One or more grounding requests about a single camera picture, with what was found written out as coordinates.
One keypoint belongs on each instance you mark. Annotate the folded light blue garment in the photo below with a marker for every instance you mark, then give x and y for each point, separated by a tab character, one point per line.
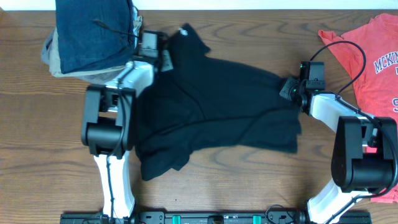
136	24

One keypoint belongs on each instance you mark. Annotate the red printed t-shirt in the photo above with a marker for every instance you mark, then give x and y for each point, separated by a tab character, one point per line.
376	89

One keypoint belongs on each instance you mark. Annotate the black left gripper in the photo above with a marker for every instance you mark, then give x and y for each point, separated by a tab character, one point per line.
168	63

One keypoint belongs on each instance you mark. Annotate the folded navy blue garment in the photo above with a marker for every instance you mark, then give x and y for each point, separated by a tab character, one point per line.
94	34

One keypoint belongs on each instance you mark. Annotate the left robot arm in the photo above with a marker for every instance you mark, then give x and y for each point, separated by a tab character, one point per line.
108	129

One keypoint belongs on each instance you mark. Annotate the folded grey garment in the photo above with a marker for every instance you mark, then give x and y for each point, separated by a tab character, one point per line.
99	77

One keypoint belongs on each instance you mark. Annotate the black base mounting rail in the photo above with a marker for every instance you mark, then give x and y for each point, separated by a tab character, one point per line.
273	216

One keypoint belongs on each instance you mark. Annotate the folded beige garment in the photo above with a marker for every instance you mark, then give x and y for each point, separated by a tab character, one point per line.
103	25

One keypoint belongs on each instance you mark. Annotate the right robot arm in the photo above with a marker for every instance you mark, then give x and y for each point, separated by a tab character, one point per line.
364	160

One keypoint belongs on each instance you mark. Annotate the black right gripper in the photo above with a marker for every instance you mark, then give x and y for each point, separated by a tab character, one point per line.
285	92

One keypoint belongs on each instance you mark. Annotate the black polo shirt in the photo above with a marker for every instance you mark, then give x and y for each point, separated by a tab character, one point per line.
204	102

